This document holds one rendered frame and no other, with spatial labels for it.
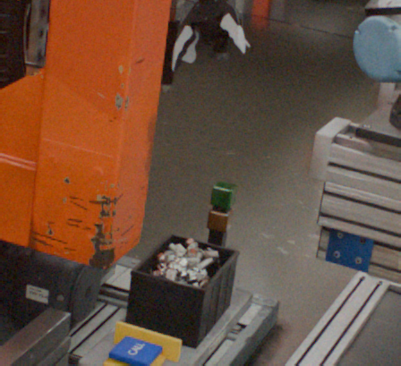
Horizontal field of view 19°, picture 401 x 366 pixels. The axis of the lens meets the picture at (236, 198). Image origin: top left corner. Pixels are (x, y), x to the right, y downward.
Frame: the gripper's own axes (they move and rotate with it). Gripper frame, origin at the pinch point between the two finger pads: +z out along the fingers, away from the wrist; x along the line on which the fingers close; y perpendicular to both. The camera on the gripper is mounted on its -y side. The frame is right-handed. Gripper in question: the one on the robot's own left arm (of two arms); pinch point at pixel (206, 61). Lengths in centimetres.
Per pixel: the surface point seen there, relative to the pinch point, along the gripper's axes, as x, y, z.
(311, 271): 42, 137, -17
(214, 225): 5.6, 15.4, 26.3
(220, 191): 2.2, 11.4, 21.6
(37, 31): 36.9, -5.6, -13.9
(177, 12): 10.3, 5.0, -17.2
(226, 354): 35, 75, 29
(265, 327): 36, 97, 15
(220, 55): 20, 38, -29
